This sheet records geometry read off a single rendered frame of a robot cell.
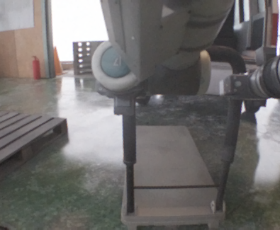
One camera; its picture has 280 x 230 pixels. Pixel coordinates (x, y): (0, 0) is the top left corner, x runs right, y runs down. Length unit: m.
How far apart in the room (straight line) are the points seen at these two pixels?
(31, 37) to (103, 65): 5.20
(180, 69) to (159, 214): 0.61
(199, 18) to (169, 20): 0.03
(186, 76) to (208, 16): 0.14
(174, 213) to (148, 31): 0.74
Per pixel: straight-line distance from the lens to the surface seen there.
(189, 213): 0.85
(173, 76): 0.33
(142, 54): 0.19
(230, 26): 4.12
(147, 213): 0.84
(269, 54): 0.54
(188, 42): 0.25
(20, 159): 1.69
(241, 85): 0.57
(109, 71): 0.33
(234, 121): 0.70
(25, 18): 5.63
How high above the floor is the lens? 0.77
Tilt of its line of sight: 19 degrees down
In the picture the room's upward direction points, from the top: straight up
